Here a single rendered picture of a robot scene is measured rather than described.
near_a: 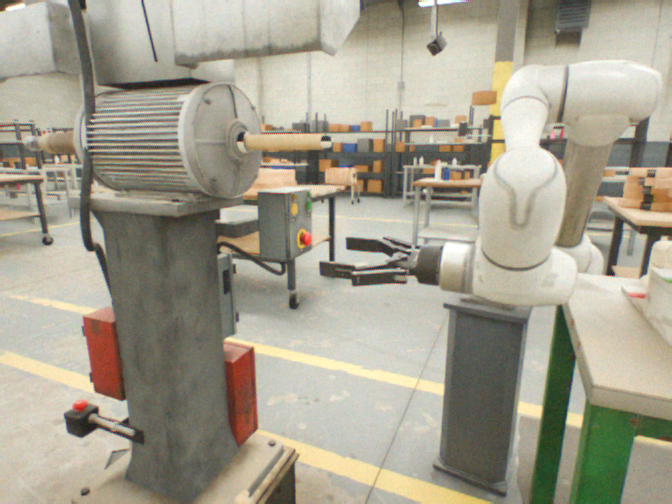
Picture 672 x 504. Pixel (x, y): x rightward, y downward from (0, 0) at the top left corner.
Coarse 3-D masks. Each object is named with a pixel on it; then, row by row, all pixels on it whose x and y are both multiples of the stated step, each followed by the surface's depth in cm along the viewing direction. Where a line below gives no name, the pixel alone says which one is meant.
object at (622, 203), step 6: (618, 204) 245; (624, 204) 244; (630, 204) 244; (636, 204) 242; (642, 204) 233; (648, 204) 234; (654, 204) 229; (660, 204) 229; (666, 204) 228; (648, 210) 230; (654, 210) 230; (660, 210) 230; (666, 210) 228
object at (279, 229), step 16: (272, 192) 115; (288, 192) 115; (304, 192) 122; (272, 208) 116; (288, 208) 115; (304, 208) 123; (272, 224) 117; (288, 224) 116; (304, 224) 124; (272, 240) 118; (288, 240) 117; (272, 256) 119; (288, 256) 118; (272, 272) 124
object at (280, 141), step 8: (248, 136) 90; (256, 136) 90; (264, 136) 89; (272, 136) 88; (280, 136) 87; (288, 136) 87; (296, 136) 86; (304, 136) 85; (312, 136) 84; (320, 136) 84; (248, 144) 90; (256, 144) 90; (264, 144) 89; (272, 144) 88; (280, 144) 87; (288, 144) 87; (296, 144) 86; (304, 144) 85; (312, 144) 84; (320, 144) 84
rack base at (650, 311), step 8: (656, 272) 74; (664, 272) 73; (656, 280) 73; (648, 288) 76; (656, 288) 73; (664, 288) 69; (648, 296) 76; (656, 296) 72; (664, 296) 69; (648, 304) 76; (656, 304) 72; (664, 304) 69; (648, 312) 75; (656, 312) 72; (664, 312) 69; (648, 320) 75; (656, 320) 72; (664, 320) 68; (656, 328) 71; (664, 328) 68; (664, 336) 68
